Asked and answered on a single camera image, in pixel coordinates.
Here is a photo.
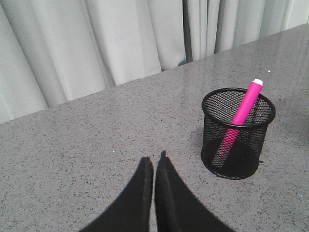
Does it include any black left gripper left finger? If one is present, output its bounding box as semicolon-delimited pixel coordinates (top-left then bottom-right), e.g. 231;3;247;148
81;157;154;232

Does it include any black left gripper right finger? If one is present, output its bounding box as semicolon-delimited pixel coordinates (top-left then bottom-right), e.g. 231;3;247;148
154;150;233;232

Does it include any pink marker pen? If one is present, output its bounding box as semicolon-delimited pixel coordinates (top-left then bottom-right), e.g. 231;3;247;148
212;79;263;168

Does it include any black mesh pen cup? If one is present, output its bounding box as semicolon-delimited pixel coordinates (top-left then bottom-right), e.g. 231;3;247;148
201;88;276;180

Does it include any grey curtain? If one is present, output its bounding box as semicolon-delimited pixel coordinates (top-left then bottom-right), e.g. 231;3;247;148
0;0;309;122

